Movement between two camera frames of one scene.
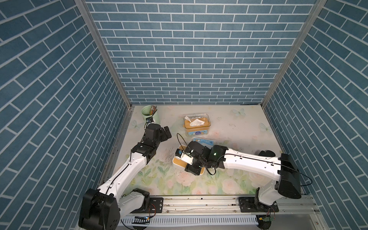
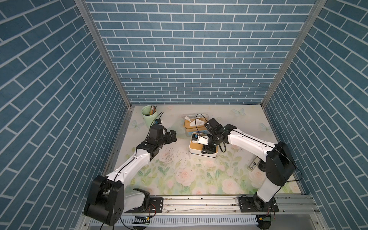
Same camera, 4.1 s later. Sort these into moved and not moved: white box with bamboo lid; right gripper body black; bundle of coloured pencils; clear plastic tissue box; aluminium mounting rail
Moved: white box with bamboo lid; right gripper body black
Not moved: clear plastic tissue box; aluminium mounting rail; bundle of coloured pencils
